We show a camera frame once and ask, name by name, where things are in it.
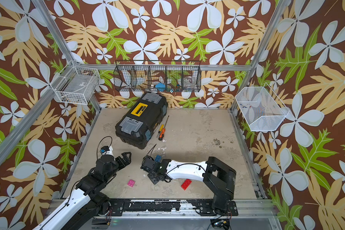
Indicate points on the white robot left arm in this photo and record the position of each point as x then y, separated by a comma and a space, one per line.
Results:
86, 200

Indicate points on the black wire basket back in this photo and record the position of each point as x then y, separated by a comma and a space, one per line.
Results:
178, 76

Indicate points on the orange handled screwdriver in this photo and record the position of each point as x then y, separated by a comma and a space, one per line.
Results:
161, 136

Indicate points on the blue object in basket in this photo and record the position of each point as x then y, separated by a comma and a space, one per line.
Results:
160, 86

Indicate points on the yellow handled screwdriver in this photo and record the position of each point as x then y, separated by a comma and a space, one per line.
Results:
163, 125

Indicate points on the black mounting rail base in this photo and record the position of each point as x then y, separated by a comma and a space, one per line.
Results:
202, 207

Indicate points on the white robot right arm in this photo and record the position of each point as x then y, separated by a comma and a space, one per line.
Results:
214, 173

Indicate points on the magenta lego brick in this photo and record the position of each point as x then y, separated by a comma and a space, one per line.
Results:
131, 183

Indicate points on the white wire basket right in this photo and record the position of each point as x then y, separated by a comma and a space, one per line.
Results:
262, 108

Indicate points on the red long lego brick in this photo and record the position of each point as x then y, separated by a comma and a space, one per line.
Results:
186, 184

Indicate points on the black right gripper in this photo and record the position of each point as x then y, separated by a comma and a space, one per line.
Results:
151, 178

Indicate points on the white wire basket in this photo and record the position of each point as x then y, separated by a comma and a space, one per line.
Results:
262, 108
76, 84

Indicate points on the black toolbox with yellow label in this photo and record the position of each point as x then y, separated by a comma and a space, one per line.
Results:
138, 125

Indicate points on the white wire basket left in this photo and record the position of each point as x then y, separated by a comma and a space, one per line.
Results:
76, 84

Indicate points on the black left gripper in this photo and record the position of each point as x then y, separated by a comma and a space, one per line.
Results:
128, 160

